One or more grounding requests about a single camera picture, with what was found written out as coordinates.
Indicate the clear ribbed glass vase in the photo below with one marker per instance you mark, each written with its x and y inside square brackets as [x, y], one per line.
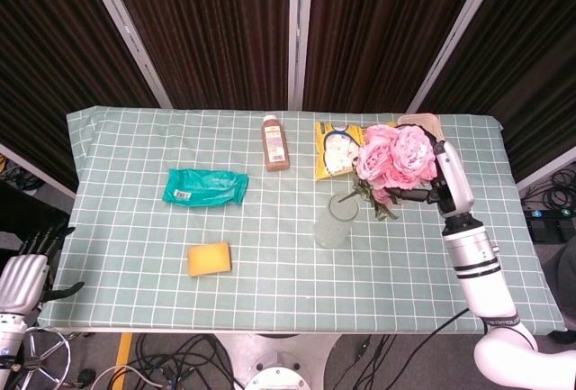
[330, 230]

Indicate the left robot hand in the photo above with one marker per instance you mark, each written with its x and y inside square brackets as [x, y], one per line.
[20, 282]

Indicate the metal handwheel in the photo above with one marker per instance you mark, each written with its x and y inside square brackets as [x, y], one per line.
[42, 356]

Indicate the yellow sponge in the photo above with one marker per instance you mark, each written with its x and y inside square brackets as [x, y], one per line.
[209, 259]

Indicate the yellow snack bag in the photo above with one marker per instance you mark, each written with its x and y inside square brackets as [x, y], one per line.
[326, 156]

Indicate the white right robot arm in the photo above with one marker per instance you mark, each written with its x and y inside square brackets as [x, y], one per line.
[479, 268]

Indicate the green white checked tablecloth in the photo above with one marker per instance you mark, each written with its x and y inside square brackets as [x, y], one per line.
[279, 300]

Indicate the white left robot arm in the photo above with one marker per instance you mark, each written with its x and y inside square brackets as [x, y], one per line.
[9, 340]

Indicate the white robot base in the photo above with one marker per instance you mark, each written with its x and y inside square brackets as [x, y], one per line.
[274, 363]

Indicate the white table frame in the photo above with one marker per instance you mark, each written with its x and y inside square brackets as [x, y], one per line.
[180, 331]

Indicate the pink flower bouquet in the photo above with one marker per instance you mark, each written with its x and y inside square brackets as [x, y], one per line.
[409, 151]

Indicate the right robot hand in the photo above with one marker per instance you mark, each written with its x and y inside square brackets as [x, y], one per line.
[454, 178]

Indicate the beige plastic food container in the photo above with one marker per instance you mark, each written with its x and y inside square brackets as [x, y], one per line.
[423, 119]

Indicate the brown drink bottle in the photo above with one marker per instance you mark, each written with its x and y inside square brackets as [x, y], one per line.
[275, 144]

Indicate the green wet wipes packet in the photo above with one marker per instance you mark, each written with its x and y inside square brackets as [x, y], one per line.
[202, 187]

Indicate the white screen frame post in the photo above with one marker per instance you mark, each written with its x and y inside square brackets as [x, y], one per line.
[454, 29]
[300, 29]
[36, 169]
[546, 167]
[130, 38]

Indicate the dark brown screen panel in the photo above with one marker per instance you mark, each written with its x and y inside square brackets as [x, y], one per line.
[531, 70]
[216, 29]
[382, 29]
[54, 57]

